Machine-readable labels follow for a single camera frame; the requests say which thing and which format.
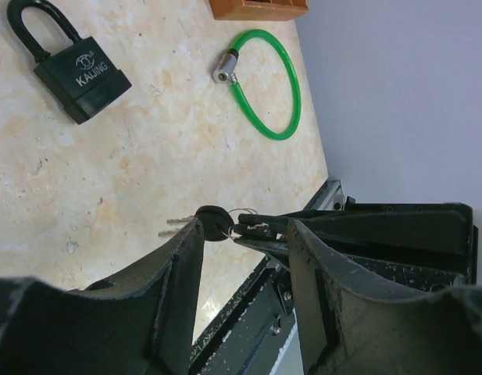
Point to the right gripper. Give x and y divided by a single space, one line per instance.
423 246

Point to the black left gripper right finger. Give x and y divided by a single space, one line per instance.
353 321

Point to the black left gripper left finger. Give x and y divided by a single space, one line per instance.
139 320

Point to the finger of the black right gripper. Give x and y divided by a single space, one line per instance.
274 227

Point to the black-headed key bunch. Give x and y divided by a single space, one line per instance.
217 222

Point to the black Kaijing padlock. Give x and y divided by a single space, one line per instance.
82 77

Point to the wooden compartment tray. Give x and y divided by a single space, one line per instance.
269 10

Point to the green cable lock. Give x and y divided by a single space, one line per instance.
252 65

